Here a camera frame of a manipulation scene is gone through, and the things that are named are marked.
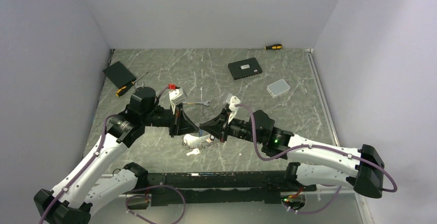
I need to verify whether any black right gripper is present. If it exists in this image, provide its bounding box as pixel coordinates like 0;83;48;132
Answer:
199;109;263;145

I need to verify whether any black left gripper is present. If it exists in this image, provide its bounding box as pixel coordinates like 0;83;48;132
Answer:
142;101;199;137

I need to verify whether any large metal keyring with chain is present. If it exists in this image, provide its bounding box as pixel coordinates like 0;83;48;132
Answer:
182;134;218;149

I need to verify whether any white key tag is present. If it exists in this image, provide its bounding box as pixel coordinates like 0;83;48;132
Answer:
186;148;201;156

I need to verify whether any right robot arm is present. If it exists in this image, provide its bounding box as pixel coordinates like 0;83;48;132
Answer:
200;108;385;199

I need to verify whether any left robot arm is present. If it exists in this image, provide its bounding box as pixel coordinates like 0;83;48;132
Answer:
34;84;198;223

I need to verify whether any small silver wrench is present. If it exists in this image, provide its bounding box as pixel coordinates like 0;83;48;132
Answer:
182;100;212;107

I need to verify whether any white plastic box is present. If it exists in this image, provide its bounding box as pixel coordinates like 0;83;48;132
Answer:
266;79;290;98

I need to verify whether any orange black screwdriver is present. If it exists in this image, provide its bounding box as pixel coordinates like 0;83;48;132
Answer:
116;72;148;97

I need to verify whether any black flat box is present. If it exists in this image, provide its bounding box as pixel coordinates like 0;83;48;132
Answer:
103;62;137;89

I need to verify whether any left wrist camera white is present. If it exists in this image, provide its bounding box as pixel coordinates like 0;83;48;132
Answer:
169;88;187;112

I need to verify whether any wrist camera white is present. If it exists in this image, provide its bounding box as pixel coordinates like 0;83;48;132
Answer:
226;93;241;124
169;88;187;112

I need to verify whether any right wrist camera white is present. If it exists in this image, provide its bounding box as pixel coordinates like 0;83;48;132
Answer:
226;93;241;124

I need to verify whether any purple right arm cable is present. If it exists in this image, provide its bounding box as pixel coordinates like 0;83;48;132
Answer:
233;104;398;193

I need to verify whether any black network switch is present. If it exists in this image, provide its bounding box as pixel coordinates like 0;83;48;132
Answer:
228;57;263;80

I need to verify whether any orange screwdriver at wall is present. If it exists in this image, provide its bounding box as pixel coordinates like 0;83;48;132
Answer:
248;44;283;50

